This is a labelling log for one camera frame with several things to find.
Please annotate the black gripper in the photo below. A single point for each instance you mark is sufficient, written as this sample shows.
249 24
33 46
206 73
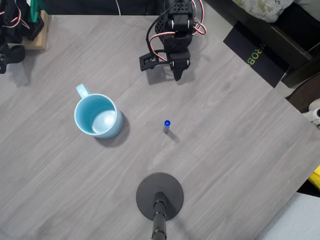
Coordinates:
179 62

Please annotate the blue marker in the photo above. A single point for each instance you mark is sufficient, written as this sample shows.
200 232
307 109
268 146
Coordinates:
167 123

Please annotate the light blue ceramic mug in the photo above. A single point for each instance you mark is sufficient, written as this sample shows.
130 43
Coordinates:
83 117

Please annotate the black box green letters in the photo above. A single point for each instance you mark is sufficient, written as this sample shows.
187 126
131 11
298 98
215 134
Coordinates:
265 60

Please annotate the green patterned white pillow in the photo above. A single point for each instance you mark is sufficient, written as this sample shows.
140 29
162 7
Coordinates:
265 10

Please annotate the dark round stool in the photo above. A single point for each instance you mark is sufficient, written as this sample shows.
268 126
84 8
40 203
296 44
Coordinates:
307 92

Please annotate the white plastic device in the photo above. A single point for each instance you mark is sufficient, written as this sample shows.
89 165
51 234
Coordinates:
315 105

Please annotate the light wooden board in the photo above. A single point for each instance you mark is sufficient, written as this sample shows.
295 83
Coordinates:
40 42

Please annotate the plain grey cushion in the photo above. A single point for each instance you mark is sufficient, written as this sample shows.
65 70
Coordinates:
310 5

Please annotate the green clamp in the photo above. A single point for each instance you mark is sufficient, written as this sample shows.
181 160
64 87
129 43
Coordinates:
33 12

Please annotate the yellow object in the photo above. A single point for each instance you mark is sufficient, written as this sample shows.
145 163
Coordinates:
316 177

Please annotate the pale blue blanket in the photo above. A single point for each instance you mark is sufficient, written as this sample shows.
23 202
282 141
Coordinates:
295 220

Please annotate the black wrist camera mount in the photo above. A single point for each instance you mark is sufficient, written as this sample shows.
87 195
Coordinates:
147 61

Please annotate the black round-base camera stand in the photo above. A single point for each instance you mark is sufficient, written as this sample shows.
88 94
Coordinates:
150 190

